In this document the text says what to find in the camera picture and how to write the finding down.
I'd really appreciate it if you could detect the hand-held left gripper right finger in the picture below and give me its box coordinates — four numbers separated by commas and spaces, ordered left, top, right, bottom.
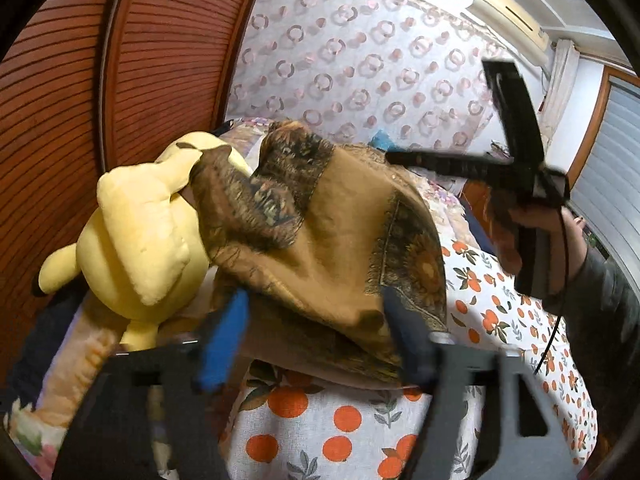
380, 285, 581, 480

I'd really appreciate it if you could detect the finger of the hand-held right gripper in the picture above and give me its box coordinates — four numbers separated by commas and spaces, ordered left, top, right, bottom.
385, 149, 516, 183
481, 59, 548, 196

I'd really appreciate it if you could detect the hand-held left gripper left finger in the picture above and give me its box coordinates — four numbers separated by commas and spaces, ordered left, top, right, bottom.
52, 287, 251, 480

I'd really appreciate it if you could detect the brown patterned garment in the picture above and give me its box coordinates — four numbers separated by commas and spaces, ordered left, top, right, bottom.
190, 120, 448, 391

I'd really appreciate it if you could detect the person's right forearm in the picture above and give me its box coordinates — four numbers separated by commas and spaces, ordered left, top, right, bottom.
542, 245, 640, 441

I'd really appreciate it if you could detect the person's right hand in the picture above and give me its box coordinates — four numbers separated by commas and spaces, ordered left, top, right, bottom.
490, 205, 590, 283

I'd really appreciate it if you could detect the beige side curtain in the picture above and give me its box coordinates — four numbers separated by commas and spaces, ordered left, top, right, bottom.
540, 37, 583, 146

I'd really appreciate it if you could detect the blue cloth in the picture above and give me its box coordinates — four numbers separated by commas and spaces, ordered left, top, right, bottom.
370, 130, 401, 153

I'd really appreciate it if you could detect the beige air conditioner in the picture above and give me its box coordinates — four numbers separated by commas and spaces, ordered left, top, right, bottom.
465, 0, 551, 66

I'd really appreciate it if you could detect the grey window blind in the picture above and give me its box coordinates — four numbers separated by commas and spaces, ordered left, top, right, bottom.
570, 77, 640, 286

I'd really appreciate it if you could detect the yellow plush toy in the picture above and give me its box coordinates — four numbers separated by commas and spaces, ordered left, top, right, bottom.
32, 131, 251, 353

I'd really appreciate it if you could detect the circle print curtain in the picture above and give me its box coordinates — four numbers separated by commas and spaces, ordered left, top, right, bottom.
220, 0, 511, 153

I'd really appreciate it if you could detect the floral blanket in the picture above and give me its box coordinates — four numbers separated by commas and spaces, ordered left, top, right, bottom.
0, 117, 476, 476

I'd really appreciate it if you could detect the wooden louvered wardrobe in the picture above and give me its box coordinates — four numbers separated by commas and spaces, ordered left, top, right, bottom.
0, 0, 273, 376

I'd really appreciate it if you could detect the wooden window frame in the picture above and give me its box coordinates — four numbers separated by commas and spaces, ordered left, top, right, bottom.
567, 62, 640, 196

